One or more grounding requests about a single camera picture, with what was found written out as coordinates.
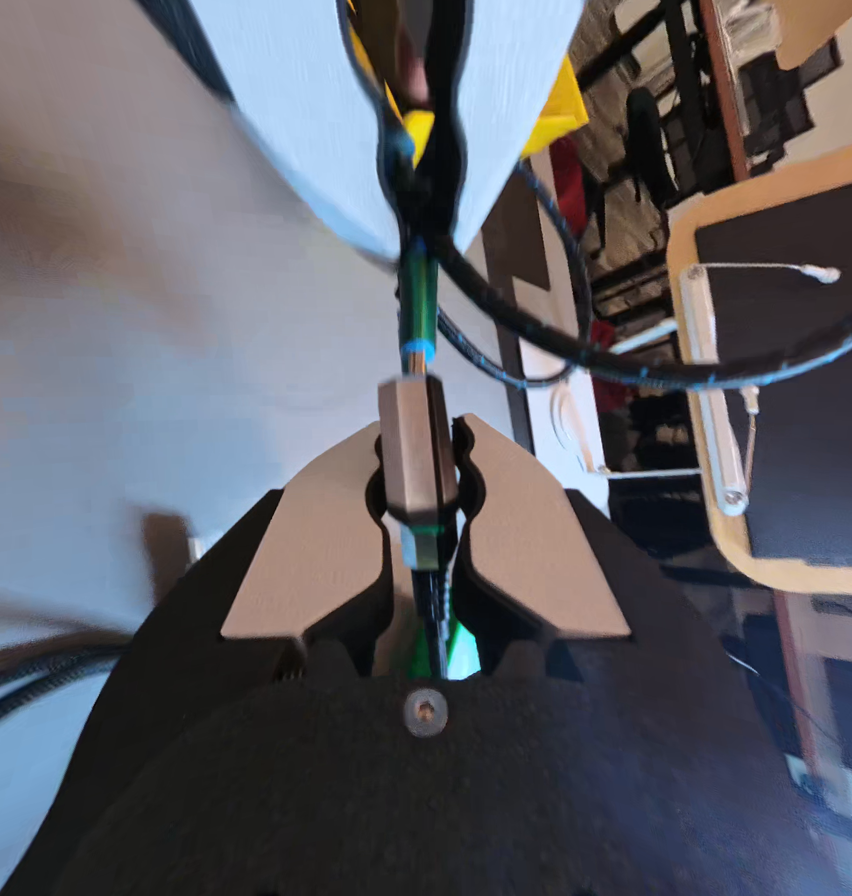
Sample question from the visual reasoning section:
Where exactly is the red chair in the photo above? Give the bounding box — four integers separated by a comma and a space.
549, 138, 598, 218

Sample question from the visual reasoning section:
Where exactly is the black braided cable silver plug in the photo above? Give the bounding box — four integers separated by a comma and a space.
0, 560, 458, 736

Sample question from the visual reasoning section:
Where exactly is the person's left hand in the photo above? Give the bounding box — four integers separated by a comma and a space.
395, 35, 435, 110

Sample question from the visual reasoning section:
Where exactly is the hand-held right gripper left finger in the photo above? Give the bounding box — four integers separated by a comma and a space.
222, 420, 397, 645

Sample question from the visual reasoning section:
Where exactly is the green plastic bin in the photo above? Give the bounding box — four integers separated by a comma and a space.
444, 616, 484, 681

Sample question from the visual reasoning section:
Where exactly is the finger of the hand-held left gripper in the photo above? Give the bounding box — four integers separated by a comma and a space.
444, 0, 589, 256
188, 0, 406, 267

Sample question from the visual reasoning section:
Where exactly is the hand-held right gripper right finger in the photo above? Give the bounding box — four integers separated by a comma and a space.
451, 413, 633, 645

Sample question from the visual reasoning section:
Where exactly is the black panel with wooden rim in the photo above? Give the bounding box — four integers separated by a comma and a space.
666, 140, 852, 597

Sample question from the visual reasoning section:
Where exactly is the white tipped pin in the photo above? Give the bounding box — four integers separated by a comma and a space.
739, 390, 763, 512
697, 261, 841, 285

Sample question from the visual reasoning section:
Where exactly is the black HDMI cable green plug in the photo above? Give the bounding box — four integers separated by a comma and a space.
391, 133, 852, 393

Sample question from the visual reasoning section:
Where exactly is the yellow plastic bin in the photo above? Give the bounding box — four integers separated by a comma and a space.
346, 26, 589, 158

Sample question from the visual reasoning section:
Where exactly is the black HDMI switch box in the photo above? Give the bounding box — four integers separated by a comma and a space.
377, 373, 465, 572

